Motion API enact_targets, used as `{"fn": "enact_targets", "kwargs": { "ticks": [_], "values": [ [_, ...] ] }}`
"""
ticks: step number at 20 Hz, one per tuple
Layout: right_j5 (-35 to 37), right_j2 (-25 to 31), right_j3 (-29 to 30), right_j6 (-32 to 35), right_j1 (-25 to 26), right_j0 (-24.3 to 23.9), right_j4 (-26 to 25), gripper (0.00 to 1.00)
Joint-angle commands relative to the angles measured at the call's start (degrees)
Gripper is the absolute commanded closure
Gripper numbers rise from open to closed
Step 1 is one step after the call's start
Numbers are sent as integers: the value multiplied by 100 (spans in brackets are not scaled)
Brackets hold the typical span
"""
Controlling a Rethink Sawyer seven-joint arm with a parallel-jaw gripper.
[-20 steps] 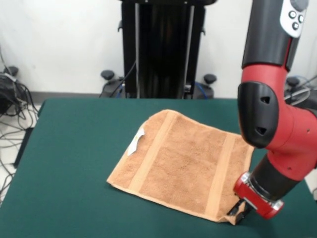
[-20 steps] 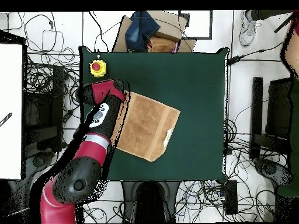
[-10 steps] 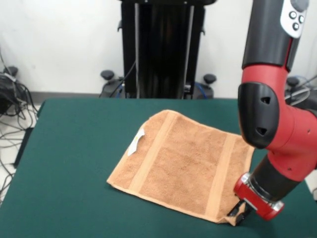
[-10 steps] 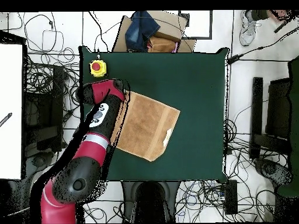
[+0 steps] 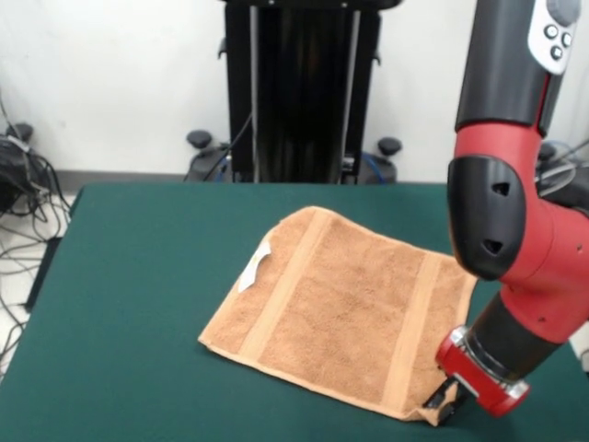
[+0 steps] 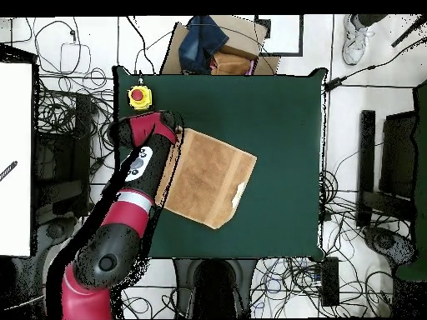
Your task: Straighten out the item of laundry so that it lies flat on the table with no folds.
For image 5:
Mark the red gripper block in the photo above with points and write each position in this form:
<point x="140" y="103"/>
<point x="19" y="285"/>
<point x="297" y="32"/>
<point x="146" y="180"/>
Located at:
<point x="478" y="382"/>

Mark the tan terry towel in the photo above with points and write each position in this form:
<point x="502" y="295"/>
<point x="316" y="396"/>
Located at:
<point x="331" y="313"/>

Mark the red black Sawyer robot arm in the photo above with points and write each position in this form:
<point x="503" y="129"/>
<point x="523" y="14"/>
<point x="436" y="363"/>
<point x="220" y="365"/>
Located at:
<point x="515" y="184"/>

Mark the dark green table cloth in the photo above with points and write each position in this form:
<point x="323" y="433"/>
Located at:
<point x="115" y="276"/>

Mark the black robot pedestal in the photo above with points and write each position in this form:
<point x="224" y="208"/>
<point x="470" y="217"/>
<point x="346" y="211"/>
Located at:
<point x="299" y="92"/>

